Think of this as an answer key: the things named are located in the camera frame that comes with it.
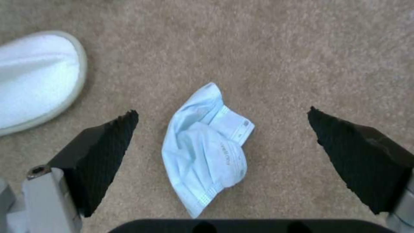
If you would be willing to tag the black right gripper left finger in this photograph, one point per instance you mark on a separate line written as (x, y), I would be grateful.
(93, 155)

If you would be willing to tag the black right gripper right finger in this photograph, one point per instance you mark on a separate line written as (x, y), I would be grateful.
(362, 157)

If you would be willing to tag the white fabric slipper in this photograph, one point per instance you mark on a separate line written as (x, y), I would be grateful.
(35, 80)

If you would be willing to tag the crumpled light blue face mask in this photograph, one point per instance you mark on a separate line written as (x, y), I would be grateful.
(207, 150)

